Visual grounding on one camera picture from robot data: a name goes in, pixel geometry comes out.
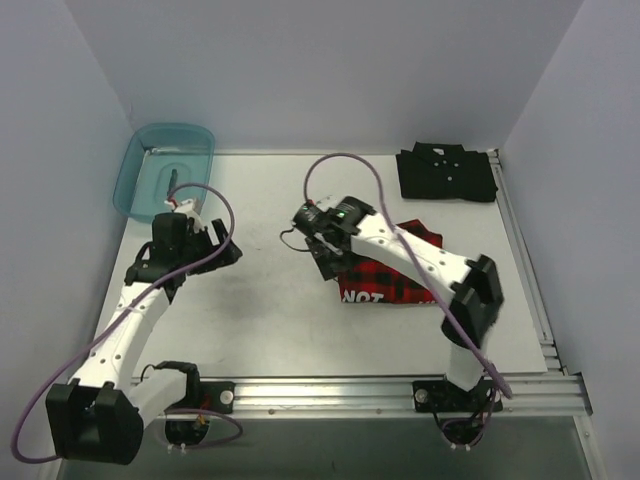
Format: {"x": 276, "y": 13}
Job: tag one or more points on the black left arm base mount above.
{"x": 217, "y": 396}

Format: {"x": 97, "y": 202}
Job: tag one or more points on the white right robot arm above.
{"x": 342, "y": 234}

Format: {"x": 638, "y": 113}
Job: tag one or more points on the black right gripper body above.
{"x": 325, "y": 255}

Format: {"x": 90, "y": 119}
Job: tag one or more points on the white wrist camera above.
{"x": 325, "y": 200}
{"x": 190, "y": 208}

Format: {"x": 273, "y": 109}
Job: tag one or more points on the folded black button shirt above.
{"x": 432, "y": 171}

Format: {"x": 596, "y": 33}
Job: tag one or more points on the dark object in basin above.
{"x": 173, "y": 180}

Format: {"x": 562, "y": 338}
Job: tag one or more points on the aluminium rail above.
{"x": 538, "y": 395}
{"x": 525, "y": 269}

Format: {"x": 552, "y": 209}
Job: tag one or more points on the red black plaid shirt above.
{"x": 372, "y": 282}

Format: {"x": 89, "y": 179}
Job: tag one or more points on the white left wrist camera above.
{"x": 190, "y": 208}

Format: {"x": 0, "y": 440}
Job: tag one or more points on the teal plastic basin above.
{"x": 153, "y": 151}

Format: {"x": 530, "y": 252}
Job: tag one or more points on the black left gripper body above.
{"x": 211, "y": 245}

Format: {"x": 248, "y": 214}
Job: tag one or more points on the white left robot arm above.
{"x": 100, "y": 415}

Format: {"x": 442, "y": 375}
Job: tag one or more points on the aluminium front rail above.
{"x": 538, "y": 395}

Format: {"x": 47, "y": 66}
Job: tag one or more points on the aluminium right side rail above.
{"x": 525, "y": 269}

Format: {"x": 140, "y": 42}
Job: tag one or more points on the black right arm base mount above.
{"x": 442, "y": 397}

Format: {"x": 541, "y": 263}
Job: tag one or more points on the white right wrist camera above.
{"x": 325, "y": 200}

